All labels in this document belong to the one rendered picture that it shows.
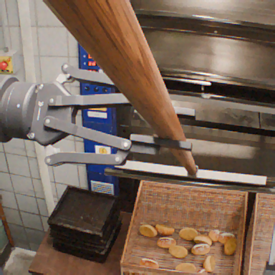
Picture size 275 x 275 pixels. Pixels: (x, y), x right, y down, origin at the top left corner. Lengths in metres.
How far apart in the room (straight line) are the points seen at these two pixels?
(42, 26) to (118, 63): 1.72
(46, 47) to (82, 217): 0.81
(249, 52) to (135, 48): 1.59
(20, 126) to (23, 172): 1.93
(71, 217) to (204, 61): 0.94
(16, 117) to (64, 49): 1.41
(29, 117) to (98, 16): 0.38
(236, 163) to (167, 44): 0.66
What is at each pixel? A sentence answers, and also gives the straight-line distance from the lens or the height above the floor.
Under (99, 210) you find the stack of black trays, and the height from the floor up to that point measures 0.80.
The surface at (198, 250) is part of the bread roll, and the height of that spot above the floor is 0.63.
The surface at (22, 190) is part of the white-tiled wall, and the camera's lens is 2.56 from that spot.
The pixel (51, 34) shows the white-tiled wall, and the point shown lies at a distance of 1.92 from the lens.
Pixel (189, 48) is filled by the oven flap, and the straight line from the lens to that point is 1.79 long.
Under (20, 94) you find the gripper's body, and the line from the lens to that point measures 0.53.
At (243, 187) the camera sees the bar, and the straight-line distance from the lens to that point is 1.67.
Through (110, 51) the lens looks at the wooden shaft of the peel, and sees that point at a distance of 0.19.
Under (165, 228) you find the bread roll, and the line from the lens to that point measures 2.19.
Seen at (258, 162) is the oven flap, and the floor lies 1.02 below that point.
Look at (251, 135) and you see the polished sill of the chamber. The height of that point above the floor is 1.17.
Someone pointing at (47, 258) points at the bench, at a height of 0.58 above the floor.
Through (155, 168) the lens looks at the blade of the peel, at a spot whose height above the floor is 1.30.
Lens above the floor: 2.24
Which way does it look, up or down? 35 degrees down
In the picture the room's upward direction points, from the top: straight up
